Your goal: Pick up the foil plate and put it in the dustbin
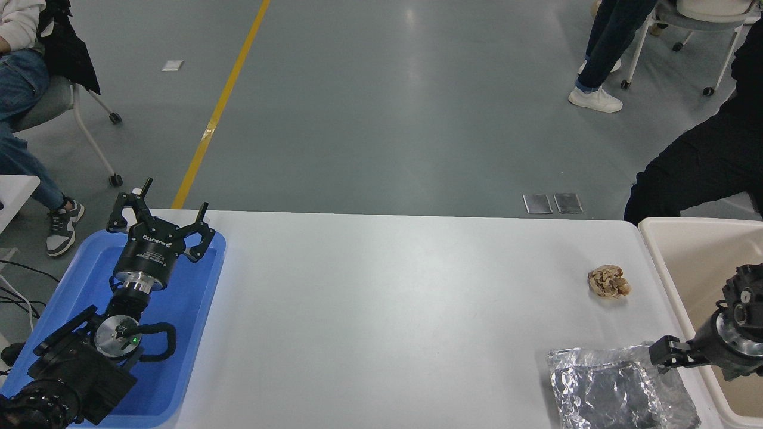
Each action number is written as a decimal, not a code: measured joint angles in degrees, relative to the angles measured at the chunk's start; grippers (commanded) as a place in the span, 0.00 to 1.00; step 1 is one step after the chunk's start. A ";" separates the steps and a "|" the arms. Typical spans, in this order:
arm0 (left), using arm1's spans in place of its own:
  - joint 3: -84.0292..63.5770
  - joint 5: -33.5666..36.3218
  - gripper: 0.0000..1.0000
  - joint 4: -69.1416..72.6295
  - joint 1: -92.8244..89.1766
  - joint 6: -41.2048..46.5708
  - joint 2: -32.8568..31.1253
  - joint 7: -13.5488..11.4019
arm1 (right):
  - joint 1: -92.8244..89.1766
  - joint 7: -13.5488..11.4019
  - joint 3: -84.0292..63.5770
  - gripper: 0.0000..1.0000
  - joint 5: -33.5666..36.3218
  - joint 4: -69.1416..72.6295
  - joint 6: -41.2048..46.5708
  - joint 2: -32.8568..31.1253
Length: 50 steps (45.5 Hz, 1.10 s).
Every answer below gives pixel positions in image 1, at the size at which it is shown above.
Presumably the foil plate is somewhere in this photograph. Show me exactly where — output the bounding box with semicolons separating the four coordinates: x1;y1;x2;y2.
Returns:
547;340;702;429

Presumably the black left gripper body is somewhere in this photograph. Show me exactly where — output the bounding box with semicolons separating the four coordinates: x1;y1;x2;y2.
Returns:
112;218;198;282

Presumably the white cable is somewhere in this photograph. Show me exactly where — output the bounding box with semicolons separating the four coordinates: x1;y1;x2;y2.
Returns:
0;274;35;332

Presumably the seated person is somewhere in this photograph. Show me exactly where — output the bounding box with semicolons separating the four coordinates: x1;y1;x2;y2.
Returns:
0;0;85;258
590;0;669;38

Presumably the walking person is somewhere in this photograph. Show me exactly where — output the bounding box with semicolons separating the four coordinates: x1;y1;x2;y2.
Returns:
568;0;657;114

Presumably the blue plastic tray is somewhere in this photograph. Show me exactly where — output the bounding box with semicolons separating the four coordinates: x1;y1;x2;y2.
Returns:
0;229;227;428

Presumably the black cable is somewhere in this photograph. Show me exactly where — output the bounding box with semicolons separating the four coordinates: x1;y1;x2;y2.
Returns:
0;260;60;319

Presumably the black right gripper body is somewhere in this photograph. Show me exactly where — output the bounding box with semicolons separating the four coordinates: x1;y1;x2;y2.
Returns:
688;315;763;382

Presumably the large pale bin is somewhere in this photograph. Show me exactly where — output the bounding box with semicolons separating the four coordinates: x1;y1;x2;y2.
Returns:
638;216;763;429

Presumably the white-framed wheeled chair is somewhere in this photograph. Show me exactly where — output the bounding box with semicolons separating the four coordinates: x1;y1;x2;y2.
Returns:
620;0;763;97

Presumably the small white table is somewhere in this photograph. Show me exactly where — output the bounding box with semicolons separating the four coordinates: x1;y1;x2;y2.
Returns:
0;175;41;233

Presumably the grey wheeled chair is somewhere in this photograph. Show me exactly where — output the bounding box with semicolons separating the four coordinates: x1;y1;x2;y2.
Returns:
12;74;123;187

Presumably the black jacket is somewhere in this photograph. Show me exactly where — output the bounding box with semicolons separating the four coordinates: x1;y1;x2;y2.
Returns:
37;0;101;95

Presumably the crumpled tan paper ball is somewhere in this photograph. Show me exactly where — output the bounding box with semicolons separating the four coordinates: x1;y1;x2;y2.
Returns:
587;264;631;299

